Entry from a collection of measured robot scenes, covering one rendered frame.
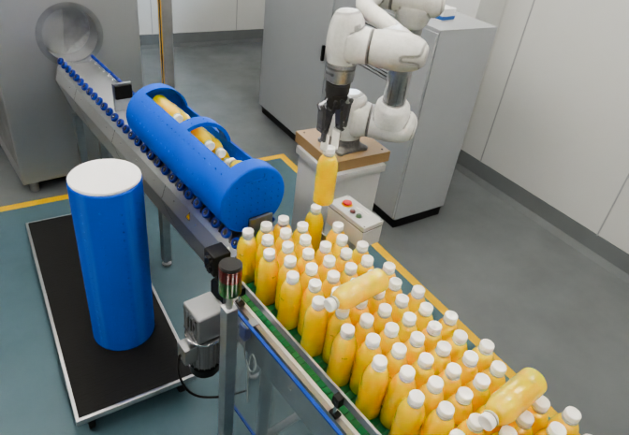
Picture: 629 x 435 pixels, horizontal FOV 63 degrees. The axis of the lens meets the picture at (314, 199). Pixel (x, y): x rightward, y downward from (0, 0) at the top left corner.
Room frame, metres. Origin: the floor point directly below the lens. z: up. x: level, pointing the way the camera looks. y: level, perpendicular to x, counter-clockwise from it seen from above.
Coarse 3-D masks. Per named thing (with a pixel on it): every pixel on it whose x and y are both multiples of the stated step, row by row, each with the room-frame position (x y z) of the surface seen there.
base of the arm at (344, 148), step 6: (318, 138) 2.22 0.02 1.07; (330, 138) 2.17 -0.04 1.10; (330, 144) 2.16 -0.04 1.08; (342, 144) 2.14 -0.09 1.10; (348, 144) 2.14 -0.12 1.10; (354, 144) 2.16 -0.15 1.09; (360, 144) 2.20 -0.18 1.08; (336, 150) 2.12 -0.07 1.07; (342, 150) 2.12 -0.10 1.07; (348, 150) 2.14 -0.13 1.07; (354, 150) 2.15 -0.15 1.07; (360, 150) 2.18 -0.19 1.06; (366, 150) 2.20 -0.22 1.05
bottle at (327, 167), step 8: (320, 160) 1.48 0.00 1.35; (328, 160) 1.47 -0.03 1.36; (336, 160) 1.49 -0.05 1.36; (320, 168) 1.47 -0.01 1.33; (328, 168) 1.46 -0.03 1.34; (336, 168) 1.48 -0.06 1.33; (320, 176) 1.47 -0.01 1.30; (328, 176) 1.46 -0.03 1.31; (336, 176) 1.49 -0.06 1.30; (320, 184) 1.47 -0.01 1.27; (328, 184) 1.46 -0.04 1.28; (320, 192) 1.46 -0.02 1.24; (328, 192) 1.46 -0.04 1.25; (320, 200) 1.46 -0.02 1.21; (328, 200) 1.47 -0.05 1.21
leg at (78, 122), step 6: (72, 114) 2.99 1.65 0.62; (78, 120) 2.97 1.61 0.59; (78, 126) 2.97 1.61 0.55; (78, 132) 2.97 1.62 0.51; (78, 138) 2.96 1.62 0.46; (84, 138) 2.99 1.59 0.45; (78, 144) 2.97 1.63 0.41; (84, 144) 2.99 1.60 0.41; (78, 150) 2.99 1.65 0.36; (84, 150) 2.98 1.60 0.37; (84, 156) 2.98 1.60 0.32; (84, 162) 2.98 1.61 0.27
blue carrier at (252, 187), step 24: (144, 96) 2.11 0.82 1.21; (168, 96) 2.26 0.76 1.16; (144, 120) 2.00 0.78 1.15; (168, 120) 1.92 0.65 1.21; (192, 120) 1.90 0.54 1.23; (168, 144) 1.82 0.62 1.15; (192, 144) 1.75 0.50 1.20; (192, 168) 1.66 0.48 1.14; (216, 168) 1.60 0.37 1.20; (240, 168) 1.57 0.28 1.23; (264, 168) 1.61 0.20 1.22; (192, 192) 1.69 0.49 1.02; (216, 192) 1.53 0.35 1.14; (240, 192) 1.54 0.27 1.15; (264, 192) 1.61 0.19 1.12; (216, 216) 1.54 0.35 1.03; (240, 216) 1.54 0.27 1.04
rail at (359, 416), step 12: (252, 300) 1.21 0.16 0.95; (264, 312) 1.15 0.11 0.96; (276, 324) 1.10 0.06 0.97; (288, 336) 1.06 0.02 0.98; (300, 348) 1.01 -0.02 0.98; (312, 360) 0.98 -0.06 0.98; (324, 372) 0.94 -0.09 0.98; (336, 384) 0.91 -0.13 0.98; (348, 408) 0.85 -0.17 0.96; (360, 420) 0.82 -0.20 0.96; (372, 432) 0.79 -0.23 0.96
